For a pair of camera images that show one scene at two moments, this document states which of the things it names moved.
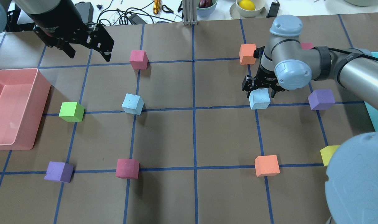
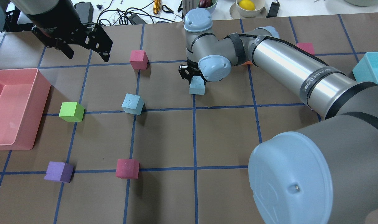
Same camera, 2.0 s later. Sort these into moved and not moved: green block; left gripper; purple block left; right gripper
Moved: right gripper
Not moved: purple block left; left gripper; green block
